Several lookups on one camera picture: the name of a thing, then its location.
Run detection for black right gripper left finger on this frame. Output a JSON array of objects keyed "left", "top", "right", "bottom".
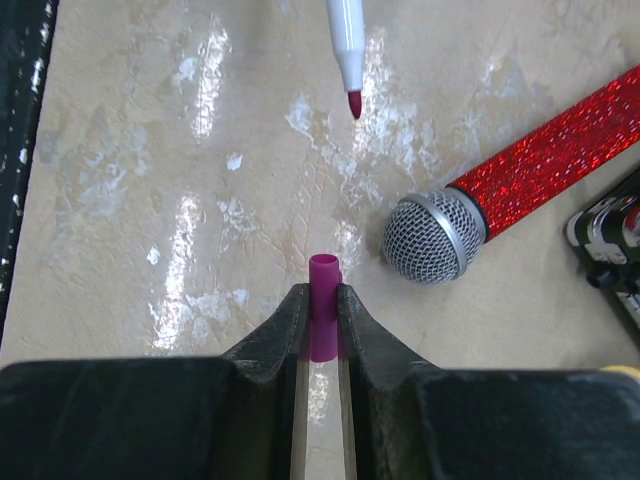
[{"left": 219, "top": 283, "right": 310, "bottom": 479}]

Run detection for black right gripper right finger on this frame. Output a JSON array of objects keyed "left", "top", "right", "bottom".
[{"left": 337, "top": 284, "right": 439, "bottom": 479}]

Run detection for magenta marker cap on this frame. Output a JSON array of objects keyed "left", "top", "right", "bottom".
[{"left": 309, "top": 253, "right": 342, "bottom": 363}]

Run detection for yellow framed whiteboard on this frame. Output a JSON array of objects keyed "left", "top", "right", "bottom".
[{"left": 602, "top": 365, "right": 640, "bottom": 380}]

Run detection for white marker pen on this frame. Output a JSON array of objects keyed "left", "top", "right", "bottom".
[{"left": 326, "top": 0, "right": 366, "bottom": 120}]

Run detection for red glitter microphone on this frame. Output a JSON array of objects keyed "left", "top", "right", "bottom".
[{"left": 382, "top": 67, "right": 639, "bottom": 284}]

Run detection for black ribbed carrying case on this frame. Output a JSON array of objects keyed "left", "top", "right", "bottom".
[{"left": 564, "top": 169, "right": 639, "bottom": 344}]

